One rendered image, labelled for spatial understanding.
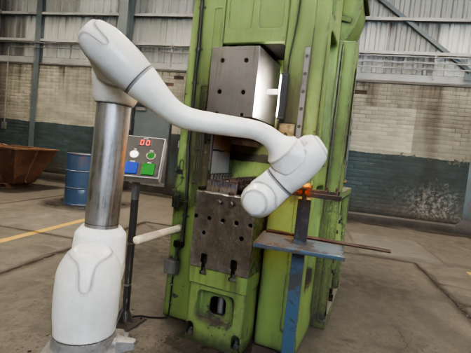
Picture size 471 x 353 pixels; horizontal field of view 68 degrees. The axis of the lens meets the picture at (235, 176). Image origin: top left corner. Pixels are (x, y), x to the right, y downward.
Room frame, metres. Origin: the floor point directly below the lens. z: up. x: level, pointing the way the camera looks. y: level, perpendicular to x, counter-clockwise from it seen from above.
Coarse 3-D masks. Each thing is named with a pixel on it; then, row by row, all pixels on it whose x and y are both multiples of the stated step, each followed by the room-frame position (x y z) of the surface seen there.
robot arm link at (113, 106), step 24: (96, 96) 1.03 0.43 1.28; (120, 96) 1.02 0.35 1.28; (96, 120) 1.04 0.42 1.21; (120, 120) 1.04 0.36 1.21; (96, 144) 1.03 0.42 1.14; (120, 144) 1.05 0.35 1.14; (96, 168) 1.03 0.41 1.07; (120, 168) 1.06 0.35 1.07; (96, 192) 1.03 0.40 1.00; (120, 192) 1.07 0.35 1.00; (96, 216) 1.03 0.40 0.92; (96, 240) 1.00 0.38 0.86; (120, 240) 1.05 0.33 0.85
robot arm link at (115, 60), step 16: (80, 32) 0.88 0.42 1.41; (96, 32) 0.87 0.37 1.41; (112, 32) 0.88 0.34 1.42; (96, 48) 0.87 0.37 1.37; (112, 48) 0.87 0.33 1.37; (128, 48) 0.89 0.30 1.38; (96, 64) 0.90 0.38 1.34; (112, 64) 0.88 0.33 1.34; (128, 64) 0.88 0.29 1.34; (144, 64) 0.90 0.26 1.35; (112, 80) 0.90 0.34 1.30; (128, 80) 0.89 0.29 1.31
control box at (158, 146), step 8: (128, 136) 2.18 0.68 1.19; (136, 136) 2.18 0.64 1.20; (128, 144) 2.15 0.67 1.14; (136, 144) 2.15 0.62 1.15; (144, 144) 2.15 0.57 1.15; (152, 144) 2.16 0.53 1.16; (160, 144) 2.17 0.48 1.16; (128, 152) 2.12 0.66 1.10; (144, 152) 2.13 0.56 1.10; (152, 152) 2.13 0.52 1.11; (160, 152) 2.14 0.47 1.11; (128, 160) 2.09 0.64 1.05; (136, 160) 2.10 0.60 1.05; (144, 160) 2.10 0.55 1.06; (152, 160) 2.11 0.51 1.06; (160, 160) 2.11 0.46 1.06; (160, 168) 2.09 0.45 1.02; (128, 176) 2.05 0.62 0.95; (136, 176) 2.05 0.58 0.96; (144, 176) 2.05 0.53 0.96; (152, 176) 2.05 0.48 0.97; (160, 176) 2.10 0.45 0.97
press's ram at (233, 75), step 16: (224, 48) 2.08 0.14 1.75; (240, 48) 2.04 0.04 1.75; (256, 48) 2.01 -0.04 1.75; (224, 64) 2.08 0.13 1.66; (240, 64) 2.04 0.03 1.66; (256, 64) 2.00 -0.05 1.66; (272, 64) 2.22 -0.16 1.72; (224, 80) 2.08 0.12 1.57; (240, 80) 2.04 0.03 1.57; (256, 80) 2.00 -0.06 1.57; (272, 80) 2.25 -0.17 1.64; (208, 96) 2.11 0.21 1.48; (224, 96) 2.07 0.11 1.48; (240, 96) 2.03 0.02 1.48; (256, 96) 2.02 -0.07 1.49; (272, 96) 2.28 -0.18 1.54; (224, 112) 2.07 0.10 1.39; (240, 112) 2.03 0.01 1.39; (256, 112) 2.04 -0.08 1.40; (272, 112) 2.31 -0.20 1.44
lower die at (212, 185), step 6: (210, 180) 2.09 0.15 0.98; (216, 180) 2.07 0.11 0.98; (222, 180) 2.06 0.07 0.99; (228, 180) 2.04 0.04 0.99; (234, 180) 2.09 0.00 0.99; (240, 180) 2.16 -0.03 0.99; (246, 180) 2.21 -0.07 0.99; (210, 186) 2.09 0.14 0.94; (216, 186) 2.07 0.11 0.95; (222, 186) 2.05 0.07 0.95; (228, 186) 2.04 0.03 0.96; (234, 186) 2.03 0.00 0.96; (222, 192) 2.05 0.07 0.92; (234, 192) 2.02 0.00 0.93; (240, 192) 2.07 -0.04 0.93
